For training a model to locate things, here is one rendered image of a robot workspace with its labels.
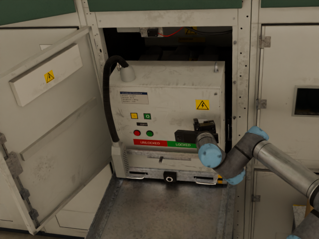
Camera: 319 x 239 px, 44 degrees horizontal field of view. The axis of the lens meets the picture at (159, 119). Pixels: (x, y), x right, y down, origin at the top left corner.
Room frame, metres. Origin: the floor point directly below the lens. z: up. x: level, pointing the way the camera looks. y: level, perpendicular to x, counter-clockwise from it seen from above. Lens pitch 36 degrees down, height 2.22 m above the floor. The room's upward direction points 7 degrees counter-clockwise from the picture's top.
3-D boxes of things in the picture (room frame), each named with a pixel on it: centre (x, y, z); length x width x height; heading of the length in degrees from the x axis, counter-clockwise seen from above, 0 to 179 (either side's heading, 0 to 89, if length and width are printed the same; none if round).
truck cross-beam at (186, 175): (1.39, -0.02, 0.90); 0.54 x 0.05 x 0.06; 73
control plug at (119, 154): (1.37, 0.20, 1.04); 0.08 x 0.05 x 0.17; 163
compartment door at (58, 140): (1.43, 0.45, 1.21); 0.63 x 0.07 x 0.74; 142
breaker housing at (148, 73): (1.62, -0.09, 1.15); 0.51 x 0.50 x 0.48; 163
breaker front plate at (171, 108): (1.38, -0.02, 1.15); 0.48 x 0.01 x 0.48; 73
